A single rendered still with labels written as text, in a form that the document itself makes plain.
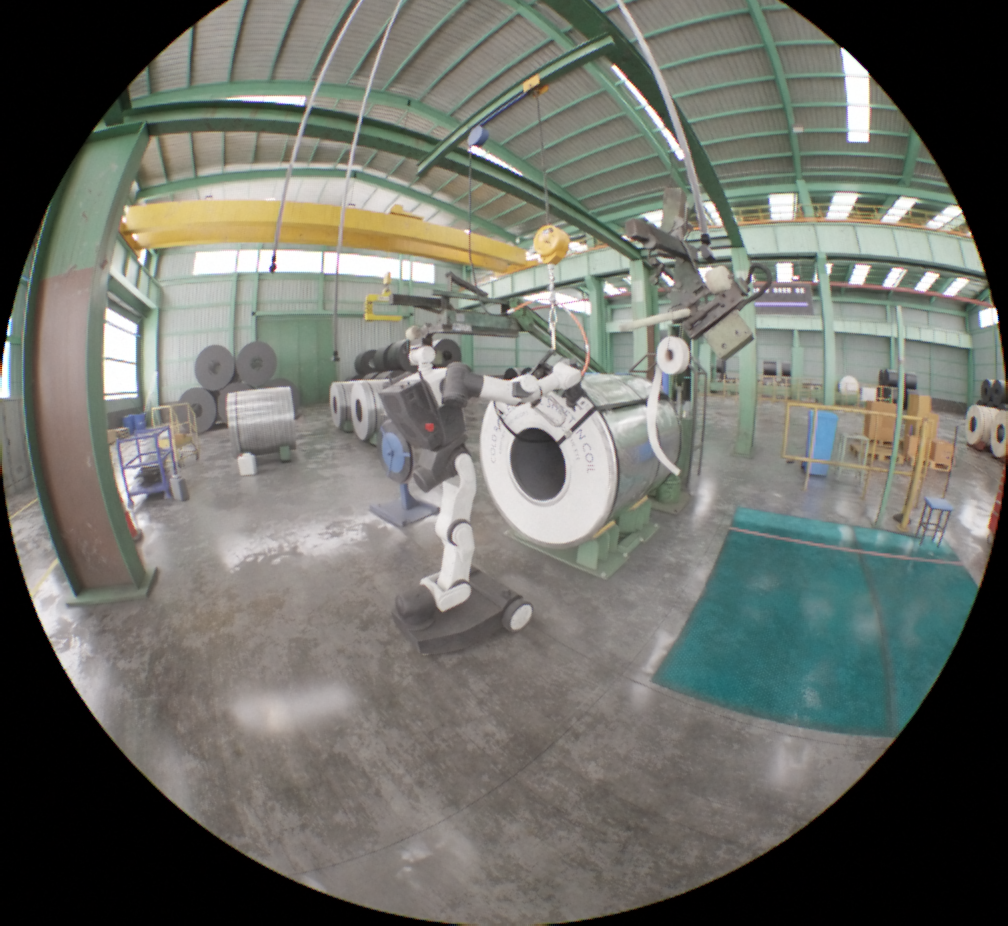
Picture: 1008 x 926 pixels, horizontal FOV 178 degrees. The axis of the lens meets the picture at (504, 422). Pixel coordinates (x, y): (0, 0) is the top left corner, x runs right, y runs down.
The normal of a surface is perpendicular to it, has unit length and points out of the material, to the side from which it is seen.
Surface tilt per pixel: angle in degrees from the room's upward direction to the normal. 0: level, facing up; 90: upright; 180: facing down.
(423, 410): 88
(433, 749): 0
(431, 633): 0
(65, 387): 90
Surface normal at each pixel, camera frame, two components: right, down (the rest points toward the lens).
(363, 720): -0.02, -0.99
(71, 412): 0.68, 0.10
